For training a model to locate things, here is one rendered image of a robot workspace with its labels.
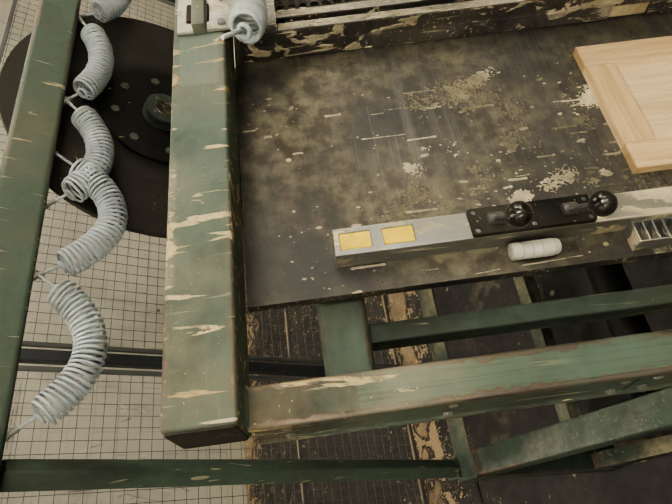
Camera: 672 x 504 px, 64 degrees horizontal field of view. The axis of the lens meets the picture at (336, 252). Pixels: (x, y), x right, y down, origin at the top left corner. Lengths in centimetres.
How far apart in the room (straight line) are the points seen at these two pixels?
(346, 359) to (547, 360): 29
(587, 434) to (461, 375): 88
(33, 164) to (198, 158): 57
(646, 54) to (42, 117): 134
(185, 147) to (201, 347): 35
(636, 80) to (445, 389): 74
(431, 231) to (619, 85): 51
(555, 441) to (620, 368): 86
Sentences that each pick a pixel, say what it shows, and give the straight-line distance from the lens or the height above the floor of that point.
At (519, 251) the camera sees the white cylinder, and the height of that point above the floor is 145.
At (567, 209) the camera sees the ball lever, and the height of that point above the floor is 140.
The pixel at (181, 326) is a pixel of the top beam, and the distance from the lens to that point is 77.
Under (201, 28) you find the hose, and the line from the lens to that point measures 89.
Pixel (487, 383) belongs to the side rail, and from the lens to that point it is 77.
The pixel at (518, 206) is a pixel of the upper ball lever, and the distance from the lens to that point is 78.
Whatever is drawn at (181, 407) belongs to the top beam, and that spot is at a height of 192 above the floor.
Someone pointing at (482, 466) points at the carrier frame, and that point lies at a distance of 187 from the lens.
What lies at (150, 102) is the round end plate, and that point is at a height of 189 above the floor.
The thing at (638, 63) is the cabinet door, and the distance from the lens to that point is 127.
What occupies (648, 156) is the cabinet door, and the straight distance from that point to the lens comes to 110.
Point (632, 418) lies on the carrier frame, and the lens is 155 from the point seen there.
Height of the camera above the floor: 212
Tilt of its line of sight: 29 degrees down
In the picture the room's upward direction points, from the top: 80 degrees counter-clockwise
